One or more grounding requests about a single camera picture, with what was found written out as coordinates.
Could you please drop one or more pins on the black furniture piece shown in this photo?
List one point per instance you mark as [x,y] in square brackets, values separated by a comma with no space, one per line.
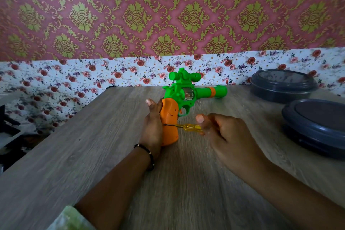
[9,135]

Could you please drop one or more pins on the person's right forearm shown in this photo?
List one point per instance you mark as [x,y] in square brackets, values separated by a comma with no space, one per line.
[293,194]

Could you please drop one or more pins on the dark grey round lidded container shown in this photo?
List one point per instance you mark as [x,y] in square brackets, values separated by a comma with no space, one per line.
[315,127]
[283,84]

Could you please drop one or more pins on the person's left hand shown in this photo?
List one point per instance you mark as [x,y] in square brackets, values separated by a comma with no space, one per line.
[152,130]

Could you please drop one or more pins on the green and orange toy gun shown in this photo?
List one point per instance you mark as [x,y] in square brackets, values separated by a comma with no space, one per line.
[186,97]

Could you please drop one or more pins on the person's left forearm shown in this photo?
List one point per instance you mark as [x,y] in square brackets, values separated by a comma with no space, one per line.
[116,189]

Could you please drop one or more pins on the person's left thumb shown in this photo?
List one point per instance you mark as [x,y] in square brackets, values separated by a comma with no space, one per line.
[149,108]

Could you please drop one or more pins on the person's right hand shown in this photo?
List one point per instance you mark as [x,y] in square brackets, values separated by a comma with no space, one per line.
[231,141]

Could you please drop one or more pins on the person's right thumb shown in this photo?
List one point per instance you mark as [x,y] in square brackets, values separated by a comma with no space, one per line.
[206,126]

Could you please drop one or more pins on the light green sleeve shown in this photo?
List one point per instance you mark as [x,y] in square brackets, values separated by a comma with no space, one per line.
[71,219]

